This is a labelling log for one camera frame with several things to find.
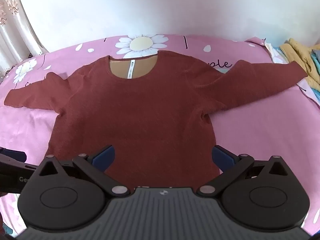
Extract mustard yellow garment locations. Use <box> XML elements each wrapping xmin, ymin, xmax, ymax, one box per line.
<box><xmin>280</xmin><ymin>38</ymin><xmax>319</xmax><ymax>92</ymax></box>

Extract beige patterned curtain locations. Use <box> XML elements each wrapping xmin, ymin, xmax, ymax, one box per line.
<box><xmin>1</xmin><ymin>0</ymin><xmax>47</xmax><ymax>75</ymax></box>

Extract light blue garment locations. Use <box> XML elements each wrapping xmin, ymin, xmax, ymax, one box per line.
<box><xmin>311</xmin><ymin>44</ymin><xmax>320</xmax><ymax>74</ymax></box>

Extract dark red knit sweater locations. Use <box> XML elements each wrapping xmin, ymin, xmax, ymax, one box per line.
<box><xmin>4</xmin><ymin>50</ymin><xmax>306</xmax><ymax>189</ymax></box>

